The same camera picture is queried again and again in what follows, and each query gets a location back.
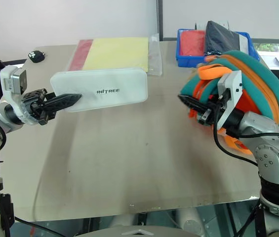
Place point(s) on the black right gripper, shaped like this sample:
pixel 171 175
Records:
pixel 214 108

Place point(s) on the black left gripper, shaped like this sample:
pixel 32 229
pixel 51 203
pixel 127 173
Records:
pixel 34 100

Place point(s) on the white INTREE pouch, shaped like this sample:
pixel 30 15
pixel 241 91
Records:
pixel 109 89

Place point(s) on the orange and teal backpack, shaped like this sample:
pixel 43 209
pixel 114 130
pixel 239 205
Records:
pixel 260 81

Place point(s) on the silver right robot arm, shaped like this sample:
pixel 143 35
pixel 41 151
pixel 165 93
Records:
pixel 270 150

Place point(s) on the black key fob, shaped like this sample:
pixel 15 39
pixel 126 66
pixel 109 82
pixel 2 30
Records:
pixel 36 56

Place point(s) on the blue plastic bin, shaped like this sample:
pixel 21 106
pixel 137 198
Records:
pixel 214 58

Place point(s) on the red cloth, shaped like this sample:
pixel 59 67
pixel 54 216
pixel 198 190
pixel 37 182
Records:
pixel 192 43

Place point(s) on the clear plastic bag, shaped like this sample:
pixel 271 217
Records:
pixel 154 55

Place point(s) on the dark navy fabric bag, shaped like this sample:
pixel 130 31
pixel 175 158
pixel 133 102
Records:
pixel 219 38

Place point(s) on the yellow and red plastic folder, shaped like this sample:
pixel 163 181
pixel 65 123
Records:
pixel 114 53

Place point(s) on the grey white flat packet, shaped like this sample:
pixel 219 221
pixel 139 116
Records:
pixel 244 43

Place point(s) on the grey robot torso plate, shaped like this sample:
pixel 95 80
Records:
pixel 139 230

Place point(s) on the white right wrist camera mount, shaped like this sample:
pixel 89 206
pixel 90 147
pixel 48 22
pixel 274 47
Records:
pixel 231 84

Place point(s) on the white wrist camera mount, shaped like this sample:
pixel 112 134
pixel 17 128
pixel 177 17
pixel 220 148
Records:
pixel 231 84
pixel 12 80

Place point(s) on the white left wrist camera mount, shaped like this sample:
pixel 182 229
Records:
pixel 12 80

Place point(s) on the black vertical window frame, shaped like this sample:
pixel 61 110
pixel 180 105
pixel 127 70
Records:
pixel 159 19

